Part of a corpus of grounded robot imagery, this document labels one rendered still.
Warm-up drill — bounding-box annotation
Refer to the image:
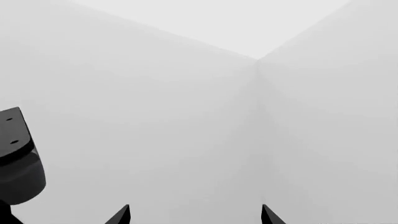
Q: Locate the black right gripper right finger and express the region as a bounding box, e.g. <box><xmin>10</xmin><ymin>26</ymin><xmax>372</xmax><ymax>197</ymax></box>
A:
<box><xmin>261</xmin><ymin>203</ymin><xmax>287</xmax><ymax>224</ymax></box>

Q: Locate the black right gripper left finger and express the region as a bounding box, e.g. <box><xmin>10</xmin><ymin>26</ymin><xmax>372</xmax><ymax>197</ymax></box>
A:
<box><xmin>104</xmin><ymin>203</ymin><xmax>131</xmax><ymax>224</ymax></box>

